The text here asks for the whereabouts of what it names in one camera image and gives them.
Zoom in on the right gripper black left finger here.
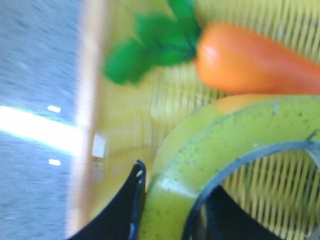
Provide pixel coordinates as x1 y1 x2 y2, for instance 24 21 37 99
69 160 146 240

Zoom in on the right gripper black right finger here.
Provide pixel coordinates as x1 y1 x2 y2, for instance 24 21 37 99
205 186 280 240

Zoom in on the yellow tape roll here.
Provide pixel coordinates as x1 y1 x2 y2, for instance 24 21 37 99
138 95 320 240

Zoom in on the yellow woven basket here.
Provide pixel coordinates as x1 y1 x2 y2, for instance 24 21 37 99
66 0 320 240

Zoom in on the orange toy carrot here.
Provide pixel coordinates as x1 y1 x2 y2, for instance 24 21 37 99
103 0 320 95

